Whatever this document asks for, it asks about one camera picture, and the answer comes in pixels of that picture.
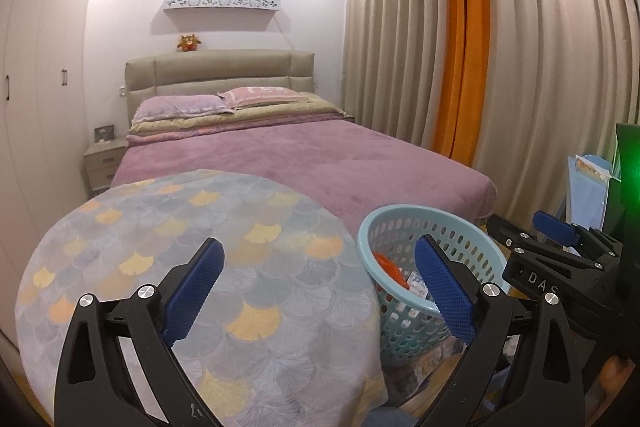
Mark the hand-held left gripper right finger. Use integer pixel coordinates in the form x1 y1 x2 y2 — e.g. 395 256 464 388
414 234 586 427

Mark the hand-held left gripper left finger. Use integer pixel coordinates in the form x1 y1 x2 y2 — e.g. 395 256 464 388
54 237 226 427

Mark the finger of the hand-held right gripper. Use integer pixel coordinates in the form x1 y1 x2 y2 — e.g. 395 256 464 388
531 210 622 254
486 213 577 261

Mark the orange ball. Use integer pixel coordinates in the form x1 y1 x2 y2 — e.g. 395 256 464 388
372 252 411 290

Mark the light blue plastic basket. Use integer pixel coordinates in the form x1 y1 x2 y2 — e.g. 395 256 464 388
357 204 511 368

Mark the person's right hand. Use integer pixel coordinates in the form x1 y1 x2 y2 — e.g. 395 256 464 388
602 354 632 395

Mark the scalloped pattern tablecloth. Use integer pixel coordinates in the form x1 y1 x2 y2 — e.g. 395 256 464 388
15 168 388 427

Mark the beige nightstand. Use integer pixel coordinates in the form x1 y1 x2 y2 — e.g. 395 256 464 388
82 141 126 200

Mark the beige curtain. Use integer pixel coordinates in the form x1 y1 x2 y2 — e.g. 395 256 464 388
470 0 640 228
342 0 453 155

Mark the purple bedspread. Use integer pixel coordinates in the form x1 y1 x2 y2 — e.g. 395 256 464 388
112 119 498 268

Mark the beige folded quilt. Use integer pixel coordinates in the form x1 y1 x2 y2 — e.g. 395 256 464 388
126 99 348 145

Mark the purple pillow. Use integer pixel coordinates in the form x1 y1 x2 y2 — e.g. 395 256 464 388
132 94 235 122

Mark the orange curtain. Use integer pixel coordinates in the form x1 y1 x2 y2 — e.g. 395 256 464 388
439 0 491 168

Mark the pink pillow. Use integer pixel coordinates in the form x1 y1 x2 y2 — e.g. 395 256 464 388
218 87 313 110

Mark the beige bed headboard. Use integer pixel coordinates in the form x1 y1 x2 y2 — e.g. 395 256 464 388
124 49 316 128

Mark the white wardrobe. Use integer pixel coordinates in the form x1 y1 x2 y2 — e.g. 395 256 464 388
0 0 101 348

